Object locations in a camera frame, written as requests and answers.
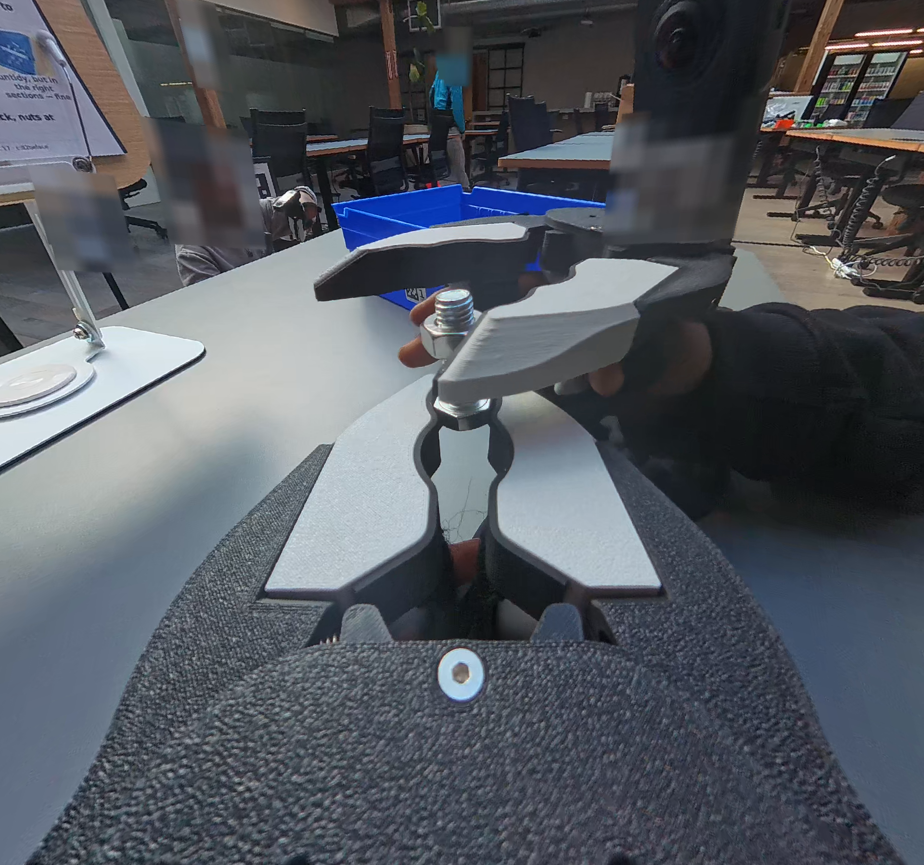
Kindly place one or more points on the white black marker sign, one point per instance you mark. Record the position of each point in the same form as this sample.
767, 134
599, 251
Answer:
265, 179

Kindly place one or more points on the silver hex bolt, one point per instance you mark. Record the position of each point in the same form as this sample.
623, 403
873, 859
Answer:
455, 305

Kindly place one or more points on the black office chair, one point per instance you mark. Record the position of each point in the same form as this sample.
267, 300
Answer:
530, 121
388, 143
278, 143
906, 204

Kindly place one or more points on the glass door drinks fridge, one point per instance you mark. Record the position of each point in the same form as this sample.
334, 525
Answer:
859, 81

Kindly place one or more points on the person's right forearm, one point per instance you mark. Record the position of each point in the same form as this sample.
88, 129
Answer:
830, 388

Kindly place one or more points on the grey desk with wooden edge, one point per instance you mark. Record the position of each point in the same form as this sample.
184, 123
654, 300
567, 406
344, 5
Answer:
563, 150
866, 137
346, 145

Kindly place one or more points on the silver hex nut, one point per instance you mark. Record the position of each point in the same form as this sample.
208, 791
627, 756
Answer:
433, 341

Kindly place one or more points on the blue divided parts bin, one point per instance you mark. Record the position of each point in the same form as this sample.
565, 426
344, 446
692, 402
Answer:
390, 211

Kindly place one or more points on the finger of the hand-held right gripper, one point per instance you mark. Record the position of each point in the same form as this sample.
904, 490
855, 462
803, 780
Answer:
433, 251
563, 323

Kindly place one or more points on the person's left hand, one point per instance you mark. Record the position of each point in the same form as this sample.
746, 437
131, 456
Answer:
465, 562

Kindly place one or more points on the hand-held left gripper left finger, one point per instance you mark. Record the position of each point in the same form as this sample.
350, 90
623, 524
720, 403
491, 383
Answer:
346, 518

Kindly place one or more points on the green hanging plant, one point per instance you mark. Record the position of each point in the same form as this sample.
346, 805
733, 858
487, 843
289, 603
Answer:
422, 13

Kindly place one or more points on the wooden display board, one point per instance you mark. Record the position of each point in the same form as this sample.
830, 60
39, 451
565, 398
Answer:
86, 49

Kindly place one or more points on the white document stand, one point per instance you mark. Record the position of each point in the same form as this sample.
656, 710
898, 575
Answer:
144, 367

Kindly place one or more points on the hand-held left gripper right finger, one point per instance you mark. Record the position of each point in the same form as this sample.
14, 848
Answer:
570, 518

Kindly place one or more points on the person's right hand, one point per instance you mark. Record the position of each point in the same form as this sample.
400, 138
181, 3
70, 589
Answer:
671, 359

